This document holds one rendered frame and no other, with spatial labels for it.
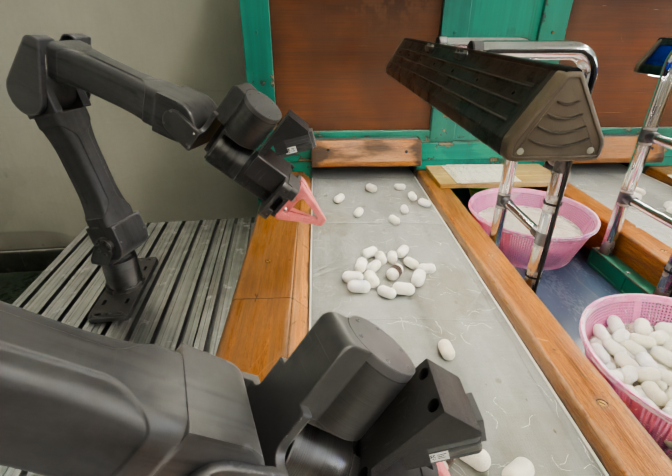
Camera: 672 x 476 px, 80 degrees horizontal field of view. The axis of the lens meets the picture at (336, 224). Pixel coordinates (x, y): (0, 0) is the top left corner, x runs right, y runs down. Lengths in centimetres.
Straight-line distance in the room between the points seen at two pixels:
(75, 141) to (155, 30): 125
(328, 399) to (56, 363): 15
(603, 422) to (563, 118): 33
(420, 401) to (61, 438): 20
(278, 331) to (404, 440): 32
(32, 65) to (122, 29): 128
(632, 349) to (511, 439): 26
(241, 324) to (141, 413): 38
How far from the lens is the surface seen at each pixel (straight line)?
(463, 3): 114
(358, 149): 109
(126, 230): 80
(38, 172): 231
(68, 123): 77
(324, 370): 25
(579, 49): 61
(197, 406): 25
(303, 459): 30
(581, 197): 113
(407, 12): 112
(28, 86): 77
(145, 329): 78
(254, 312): 61
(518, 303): 67
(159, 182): 212
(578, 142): 38
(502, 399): 56
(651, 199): 129
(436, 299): 68
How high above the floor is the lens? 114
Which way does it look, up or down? 27 degrees down
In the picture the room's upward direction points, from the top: straight up
